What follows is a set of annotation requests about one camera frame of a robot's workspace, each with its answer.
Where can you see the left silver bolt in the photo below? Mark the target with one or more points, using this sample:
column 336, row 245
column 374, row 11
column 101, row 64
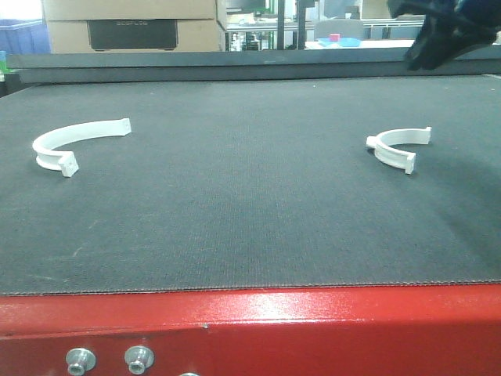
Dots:
column 79, row 361

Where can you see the right silver bolt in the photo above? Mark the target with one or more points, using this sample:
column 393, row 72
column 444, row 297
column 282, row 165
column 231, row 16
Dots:
column 139, row 359

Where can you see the black conveyor end rail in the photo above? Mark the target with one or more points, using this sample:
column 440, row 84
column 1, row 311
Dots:
column 237, row 66

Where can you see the white PVC pipe clamp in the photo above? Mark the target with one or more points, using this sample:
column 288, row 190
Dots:
column 384, row 146

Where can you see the stacked cardboard boxes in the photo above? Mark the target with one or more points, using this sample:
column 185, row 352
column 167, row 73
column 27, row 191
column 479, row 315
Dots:
column 135, row 26

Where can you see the shallow blue tray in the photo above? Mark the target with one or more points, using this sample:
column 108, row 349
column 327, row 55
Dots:
column 326, row 43

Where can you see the dark robot gripper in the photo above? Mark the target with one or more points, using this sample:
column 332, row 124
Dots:
column 450, row 29

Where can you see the silver bolt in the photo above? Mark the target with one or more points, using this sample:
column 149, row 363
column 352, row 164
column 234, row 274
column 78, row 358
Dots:
column 139, row 359
column 79, row 361

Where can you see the red machine frame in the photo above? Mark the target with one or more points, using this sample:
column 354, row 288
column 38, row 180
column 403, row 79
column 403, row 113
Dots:
column 425, row 330

